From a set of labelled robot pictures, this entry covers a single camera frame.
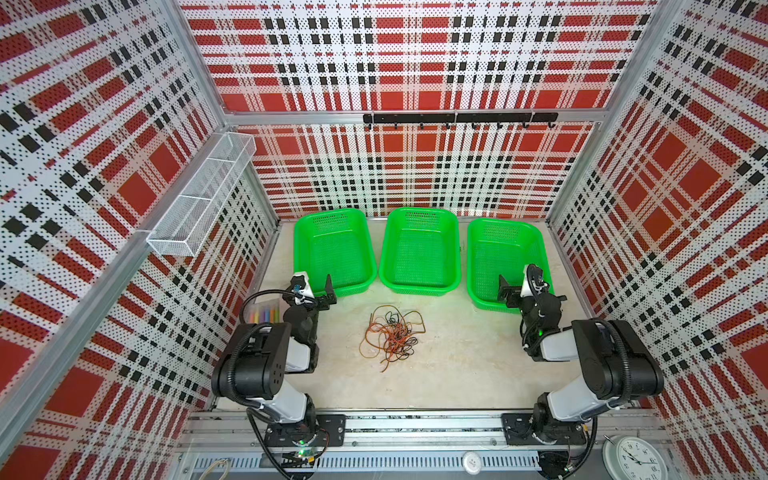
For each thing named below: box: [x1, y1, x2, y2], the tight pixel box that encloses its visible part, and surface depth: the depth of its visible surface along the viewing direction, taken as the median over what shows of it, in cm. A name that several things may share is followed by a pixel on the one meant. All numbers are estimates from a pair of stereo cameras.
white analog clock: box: [602, 435, 668, 480], surface depth 68 cm
